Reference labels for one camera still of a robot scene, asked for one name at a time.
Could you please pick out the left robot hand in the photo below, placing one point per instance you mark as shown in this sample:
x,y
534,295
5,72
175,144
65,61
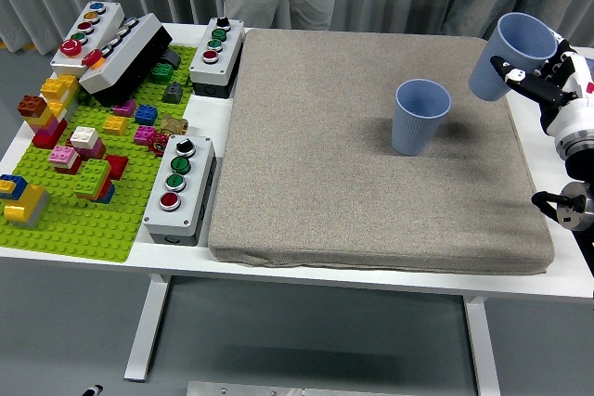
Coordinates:
x,y
94,389

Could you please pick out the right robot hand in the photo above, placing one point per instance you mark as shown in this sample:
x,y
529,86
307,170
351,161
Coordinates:
x,y
575,108

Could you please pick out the blue ribbed cup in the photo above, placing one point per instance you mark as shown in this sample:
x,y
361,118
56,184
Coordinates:
x,y
413,136
524,39

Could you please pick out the white table leg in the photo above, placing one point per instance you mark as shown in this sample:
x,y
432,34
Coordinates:
x,y
480,349
144,331

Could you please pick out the grey four-button control box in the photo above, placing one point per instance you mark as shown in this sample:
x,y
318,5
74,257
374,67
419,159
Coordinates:
x,y
223,60
192,196

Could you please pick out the long grey black control box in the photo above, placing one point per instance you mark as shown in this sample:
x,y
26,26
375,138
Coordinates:
x,y
134,48

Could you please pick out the green toy brick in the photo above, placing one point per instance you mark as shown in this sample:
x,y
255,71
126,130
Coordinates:
x,y
162,71
93,175

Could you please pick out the grey five-button control box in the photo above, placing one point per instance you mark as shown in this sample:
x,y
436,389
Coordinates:
x,y
99,29

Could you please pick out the dark grey sloped brick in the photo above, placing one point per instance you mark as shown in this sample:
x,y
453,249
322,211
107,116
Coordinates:
x,y
172,93

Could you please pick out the green brick baseplate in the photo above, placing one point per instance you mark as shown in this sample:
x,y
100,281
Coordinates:
x,y
83,233

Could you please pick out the blue toy brick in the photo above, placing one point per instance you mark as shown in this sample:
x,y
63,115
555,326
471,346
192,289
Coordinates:
x,y
146,114
11,182

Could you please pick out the brass valve fitting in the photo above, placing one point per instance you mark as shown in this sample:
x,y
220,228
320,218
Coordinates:
x,y
174,124

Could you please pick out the magenta toy brick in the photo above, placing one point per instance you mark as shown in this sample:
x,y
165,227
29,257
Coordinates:
x,y
144,135
124,108
93,151

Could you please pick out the red valve handwheel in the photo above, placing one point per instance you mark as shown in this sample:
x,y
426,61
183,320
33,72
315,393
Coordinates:
x,y
158,142

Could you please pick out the yellow grey toy brick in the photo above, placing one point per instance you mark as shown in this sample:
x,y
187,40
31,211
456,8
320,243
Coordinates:
x,y
25,206

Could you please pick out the white toy brick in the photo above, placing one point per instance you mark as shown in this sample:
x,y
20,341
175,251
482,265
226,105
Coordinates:
x,y
84,135

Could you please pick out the red toy brick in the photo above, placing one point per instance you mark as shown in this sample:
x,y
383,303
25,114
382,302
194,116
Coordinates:
x,y
117,166
46,138

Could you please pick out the grey-brown cushion mat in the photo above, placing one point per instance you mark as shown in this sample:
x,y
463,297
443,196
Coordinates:
x,y
325,159

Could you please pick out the brown toy brick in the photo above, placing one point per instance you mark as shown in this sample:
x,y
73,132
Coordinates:
x,y
31,106

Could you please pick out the pink toy brick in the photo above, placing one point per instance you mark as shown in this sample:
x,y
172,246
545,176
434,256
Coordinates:
x,y
63,156

